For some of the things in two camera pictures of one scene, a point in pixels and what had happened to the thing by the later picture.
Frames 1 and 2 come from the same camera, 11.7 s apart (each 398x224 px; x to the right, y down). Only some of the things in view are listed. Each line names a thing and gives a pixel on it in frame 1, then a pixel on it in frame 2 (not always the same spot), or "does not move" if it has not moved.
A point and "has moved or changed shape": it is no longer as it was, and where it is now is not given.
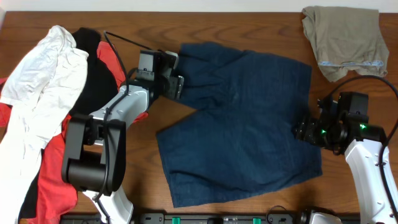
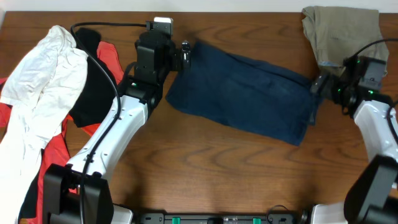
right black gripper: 304,132 → 321,86
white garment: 41,89 does not move
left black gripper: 175,86 → 179,56
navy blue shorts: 241,139 has moved or changed shape
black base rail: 211,218 does not move
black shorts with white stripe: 97,84 does not move
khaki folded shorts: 346,39 does not move
